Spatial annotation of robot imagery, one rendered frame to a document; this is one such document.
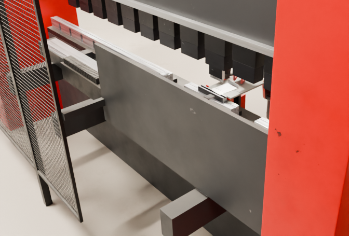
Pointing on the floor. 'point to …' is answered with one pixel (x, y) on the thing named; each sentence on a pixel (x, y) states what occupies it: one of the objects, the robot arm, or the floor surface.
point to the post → (25, 120)
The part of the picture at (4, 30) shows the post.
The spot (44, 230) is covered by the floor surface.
